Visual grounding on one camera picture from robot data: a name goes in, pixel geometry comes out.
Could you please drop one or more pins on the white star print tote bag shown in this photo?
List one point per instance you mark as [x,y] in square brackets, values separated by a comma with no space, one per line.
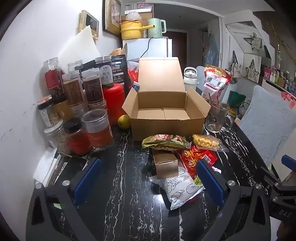
[252,69]

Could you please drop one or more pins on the large red white nut bag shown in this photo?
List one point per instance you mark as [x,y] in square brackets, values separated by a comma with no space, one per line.
[215,83]

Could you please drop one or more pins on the white refrigerator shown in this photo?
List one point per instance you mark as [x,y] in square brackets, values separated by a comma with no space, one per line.
[136,47]

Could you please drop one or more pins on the white water bottle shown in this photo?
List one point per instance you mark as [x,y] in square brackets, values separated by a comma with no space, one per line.
[190,77]

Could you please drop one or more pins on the red plastic bag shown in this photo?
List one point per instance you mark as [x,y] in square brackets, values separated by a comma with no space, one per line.
[133,74]

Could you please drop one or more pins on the white tissue pack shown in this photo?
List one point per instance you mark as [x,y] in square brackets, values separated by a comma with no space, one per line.
[45,162]

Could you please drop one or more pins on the yellow fruit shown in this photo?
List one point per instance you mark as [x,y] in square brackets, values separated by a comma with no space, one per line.
[124,121]

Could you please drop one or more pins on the green electric kettle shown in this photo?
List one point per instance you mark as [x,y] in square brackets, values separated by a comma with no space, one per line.
[155,27]

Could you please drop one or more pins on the small nut jar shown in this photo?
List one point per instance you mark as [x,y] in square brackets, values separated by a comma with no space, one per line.
[47,111]

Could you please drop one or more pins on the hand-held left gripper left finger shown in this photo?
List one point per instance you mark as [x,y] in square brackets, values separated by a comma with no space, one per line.
[88,178]

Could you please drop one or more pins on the black coffee bag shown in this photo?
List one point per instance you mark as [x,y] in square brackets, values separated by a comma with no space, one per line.
[119,69]

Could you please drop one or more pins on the yellow pot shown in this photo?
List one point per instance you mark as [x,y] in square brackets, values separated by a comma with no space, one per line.
[130,30]

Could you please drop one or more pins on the dark label clear jar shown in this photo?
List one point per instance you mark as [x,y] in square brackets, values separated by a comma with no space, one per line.
[92,87]

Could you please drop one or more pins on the red label clear jar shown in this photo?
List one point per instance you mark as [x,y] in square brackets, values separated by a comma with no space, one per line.
[51,77]

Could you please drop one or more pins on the brown label clear jar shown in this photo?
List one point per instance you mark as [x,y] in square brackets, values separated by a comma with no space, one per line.
[72,90]

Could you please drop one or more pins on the black lid red jar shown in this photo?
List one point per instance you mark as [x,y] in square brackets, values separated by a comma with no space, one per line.
[76,139]

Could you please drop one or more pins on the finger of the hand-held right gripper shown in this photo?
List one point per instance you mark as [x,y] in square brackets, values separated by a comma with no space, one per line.
[271,176]
[289,162]

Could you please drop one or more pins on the smartphone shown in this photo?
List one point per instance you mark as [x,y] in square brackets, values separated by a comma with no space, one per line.
[69,165]

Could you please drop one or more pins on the row of cosmetic bottles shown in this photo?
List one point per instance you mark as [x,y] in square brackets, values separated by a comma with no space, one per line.
[278,76]

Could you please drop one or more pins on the canvas tote bag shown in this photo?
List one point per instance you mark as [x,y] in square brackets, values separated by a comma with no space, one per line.
[234,67]

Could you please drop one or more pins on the white board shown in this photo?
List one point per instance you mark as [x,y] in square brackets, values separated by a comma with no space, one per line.
[81,48]

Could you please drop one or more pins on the green bag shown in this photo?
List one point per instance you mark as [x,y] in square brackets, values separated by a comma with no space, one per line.
[235,97]

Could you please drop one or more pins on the white bread snack packet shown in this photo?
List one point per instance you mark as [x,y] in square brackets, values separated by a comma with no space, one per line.
[179,188]

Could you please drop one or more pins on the small gold box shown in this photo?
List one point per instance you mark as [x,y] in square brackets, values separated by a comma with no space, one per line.
[165,165]

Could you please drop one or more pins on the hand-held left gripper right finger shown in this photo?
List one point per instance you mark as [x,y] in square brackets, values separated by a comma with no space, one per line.
[210,183]

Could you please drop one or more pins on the small blue white bottle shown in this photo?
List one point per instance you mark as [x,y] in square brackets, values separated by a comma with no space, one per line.
[136,87]

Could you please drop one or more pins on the blue plastic hanging bag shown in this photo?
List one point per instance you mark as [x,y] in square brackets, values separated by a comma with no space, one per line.
[211,49]

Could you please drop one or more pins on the light blue chair cushion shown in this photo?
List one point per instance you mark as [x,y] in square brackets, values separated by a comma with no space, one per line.
[266,120]

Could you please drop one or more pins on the wide orange label jar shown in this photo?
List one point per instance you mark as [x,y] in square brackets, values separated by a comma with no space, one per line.
[98,131]

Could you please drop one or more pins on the glass mug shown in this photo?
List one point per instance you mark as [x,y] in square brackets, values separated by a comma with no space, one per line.
[217,118]

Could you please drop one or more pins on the clear waffle packet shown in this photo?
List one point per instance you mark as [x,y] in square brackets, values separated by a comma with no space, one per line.
[204,141]

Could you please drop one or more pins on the red canister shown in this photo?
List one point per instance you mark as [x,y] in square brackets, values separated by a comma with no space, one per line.
[114,99]

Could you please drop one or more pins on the wall intercom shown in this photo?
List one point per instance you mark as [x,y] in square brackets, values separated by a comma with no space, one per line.
[90,23]

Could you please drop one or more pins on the clear lid oat jar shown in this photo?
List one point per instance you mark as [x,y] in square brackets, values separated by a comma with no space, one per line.
[56,138]

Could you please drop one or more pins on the red yellow snack packet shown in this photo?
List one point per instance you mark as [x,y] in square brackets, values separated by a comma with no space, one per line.
[196,158]

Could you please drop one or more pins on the clear plastic bag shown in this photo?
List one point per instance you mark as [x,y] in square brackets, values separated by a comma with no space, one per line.
[133,15]

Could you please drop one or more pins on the brown cardboard box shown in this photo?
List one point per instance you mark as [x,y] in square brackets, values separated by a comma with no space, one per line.
[159,125]

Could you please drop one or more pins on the brown door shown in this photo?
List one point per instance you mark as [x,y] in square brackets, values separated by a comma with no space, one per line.
[177,46]

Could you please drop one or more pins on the clear jar dark contents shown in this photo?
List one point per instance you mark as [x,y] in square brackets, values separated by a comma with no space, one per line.
[75,66]

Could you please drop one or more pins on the brown paper bag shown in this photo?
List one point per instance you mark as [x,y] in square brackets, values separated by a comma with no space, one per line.
[115,51]

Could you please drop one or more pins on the framed picture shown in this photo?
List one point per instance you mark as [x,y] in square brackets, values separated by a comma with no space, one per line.
[112,16]

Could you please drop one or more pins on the green gold snack packet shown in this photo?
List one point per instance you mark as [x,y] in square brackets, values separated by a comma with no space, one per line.
[166,141]

